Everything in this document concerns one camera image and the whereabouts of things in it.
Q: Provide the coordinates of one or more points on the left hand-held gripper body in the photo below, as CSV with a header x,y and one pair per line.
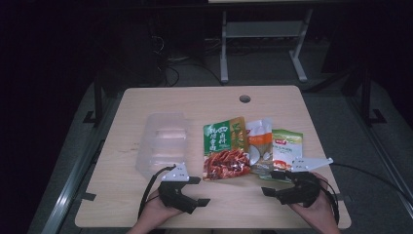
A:
x,y
175,195

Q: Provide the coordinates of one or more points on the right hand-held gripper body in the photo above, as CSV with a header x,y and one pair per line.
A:
x,y
302,190

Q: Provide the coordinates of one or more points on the light green seasoning packet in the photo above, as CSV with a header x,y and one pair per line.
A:
x,y
289,144

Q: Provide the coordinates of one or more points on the white and orange seasoning packet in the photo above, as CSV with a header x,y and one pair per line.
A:
x,y
259,139

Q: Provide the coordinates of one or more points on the green seasoning packet meat picture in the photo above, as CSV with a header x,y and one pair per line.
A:
x,y
220,143

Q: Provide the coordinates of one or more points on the clear plastic storage container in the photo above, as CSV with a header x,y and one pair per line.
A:
x,y
164,143

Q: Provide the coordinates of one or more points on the person's left hand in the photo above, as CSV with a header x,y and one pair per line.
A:
x,y
156,213

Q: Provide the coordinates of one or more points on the person's right hand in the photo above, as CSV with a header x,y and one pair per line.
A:
x,y
319,211

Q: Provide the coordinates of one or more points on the black metal stand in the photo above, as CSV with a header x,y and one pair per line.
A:
x,y
366,97

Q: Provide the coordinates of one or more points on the white metal stand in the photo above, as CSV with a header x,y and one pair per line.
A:
x,y
264,29

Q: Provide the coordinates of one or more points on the grey metal rail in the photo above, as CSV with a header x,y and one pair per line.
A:
x,y
386,152
69,185

